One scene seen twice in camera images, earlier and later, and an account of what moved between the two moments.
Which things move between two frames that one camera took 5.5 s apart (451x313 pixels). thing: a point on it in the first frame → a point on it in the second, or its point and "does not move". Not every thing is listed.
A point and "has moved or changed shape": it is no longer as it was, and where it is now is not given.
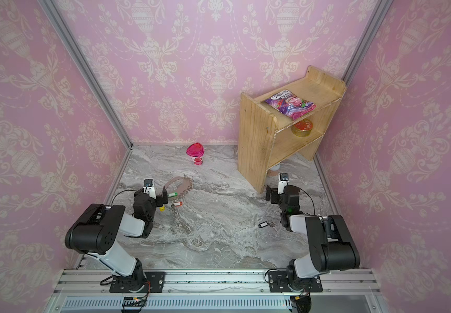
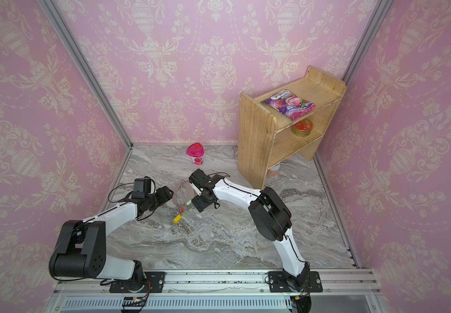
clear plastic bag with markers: x=186 y=185 has moved or changed shape
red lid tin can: x=302 y=128 does not move
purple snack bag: x=290 y=104 does not move
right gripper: x=273 y=193 → x=201 y=202
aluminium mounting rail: x=89 y=291 does not move
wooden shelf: x=284 y=122 does not move
